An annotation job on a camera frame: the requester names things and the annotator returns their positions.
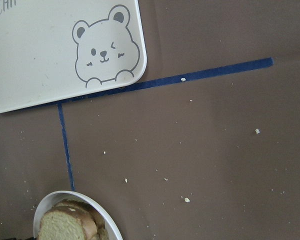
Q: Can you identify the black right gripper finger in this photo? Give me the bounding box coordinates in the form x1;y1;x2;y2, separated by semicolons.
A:
4;236;37;240

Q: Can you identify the white round plate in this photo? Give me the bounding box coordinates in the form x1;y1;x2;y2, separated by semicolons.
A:
33;190;123;240

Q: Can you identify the bread slice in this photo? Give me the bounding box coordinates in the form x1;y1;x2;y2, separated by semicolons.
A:
37;206;98;240
54;199;109;240

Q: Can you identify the cream bear tray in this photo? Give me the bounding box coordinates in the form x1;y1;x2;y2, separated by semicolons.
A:
0;0;147;114

